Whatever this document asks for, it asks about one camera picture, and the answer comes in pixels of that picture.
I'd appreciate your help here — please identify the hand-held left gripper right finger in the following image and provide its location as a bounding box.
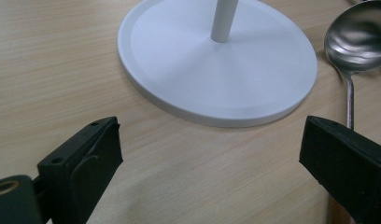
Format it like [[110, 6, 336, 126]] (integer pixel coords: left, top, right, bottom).
[[298, 115, 381, 224]]

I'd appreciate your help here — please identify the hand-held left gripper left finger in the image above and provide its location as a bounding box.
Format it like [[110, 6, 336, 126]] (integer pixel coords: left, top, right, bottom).
[[36, 116, 124, 224]]

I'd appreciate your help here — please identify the metal ladle with brown handle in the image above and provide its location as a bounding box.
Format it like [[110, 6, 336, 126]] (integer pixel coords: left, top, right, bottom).
[[323, 0, 381, 224]]

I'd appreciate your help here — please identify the white utensil rack stand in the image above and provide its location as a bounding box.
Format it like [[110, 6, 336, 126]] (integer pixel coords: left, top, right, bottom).
[[117, 0, 318, 129]]

